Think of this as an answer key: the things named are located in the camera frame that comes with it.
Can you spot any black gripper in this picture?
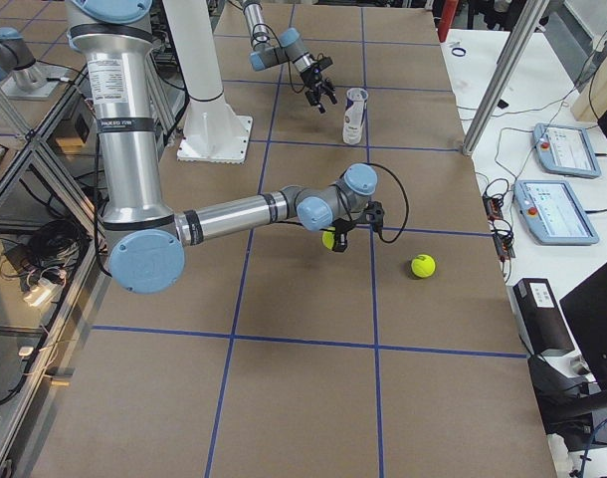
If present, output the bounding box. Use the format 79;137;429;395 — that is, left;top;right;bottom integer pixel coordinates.
331;219;355;253
301;63;337;114

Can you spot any Wilson 3 tennis ball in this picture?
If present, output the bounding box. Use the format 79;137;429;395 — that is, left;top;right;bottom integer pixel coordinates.
321;231;335;251

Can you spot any clear Wilson tennis ball can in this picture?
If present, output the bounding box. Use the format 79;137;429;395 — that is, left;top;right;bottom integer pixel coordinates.
342;88;368;145

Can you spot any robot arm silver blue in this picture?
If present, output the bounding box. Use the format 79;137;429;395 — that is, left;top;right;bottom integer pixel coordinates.
239;0;337;114
67;1;383;294

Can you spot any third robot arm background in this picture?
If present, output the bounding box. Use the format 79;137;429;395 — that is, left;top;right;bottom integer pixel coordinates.
0;27;56;101

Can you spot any Roland Garros tennis ball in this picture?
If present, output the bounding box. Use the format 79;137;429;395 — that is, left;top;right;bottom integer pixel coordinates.
410;254;437;279

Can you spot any near teach pendant tablet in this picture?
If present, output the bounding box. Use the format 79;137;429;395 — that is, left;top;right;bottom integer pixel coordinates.
513;180;599;246

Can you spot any teach pendant tablet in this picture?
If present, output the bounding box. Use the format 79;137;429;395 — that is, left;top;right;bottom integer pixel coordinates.
513;180;599;246
532;123;601;179

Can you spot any black box white label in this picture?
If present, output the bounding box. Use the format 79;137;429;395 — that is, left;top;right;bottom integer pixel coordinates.
512;278;575;357

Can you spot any far teach pendant tablet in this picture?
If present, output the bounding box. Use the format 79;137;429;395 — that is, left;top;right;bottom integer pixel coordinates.
532;123;601;179

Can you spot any black monitor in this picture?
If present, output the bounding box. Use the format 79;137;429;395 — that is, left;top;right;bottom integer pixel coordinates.
560;263;607;387

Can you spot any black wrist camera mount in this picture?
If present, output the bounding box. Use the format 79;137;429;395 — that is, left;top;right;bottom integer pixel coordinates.
315;54;332;72
363;200;385;233

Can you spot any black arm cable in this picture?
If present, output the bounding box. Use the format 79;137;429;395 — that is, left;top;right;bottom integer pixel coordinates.
250;19;309;95
340;161;410;244

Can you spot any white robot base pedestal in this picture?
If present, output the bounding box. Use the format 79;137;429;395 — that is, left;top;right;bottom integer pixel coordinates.
163;0;253;164

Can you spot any aluminium frame post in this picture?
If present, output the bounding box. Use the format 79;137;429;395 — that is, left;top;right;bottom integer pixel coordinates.
462;0;549;156

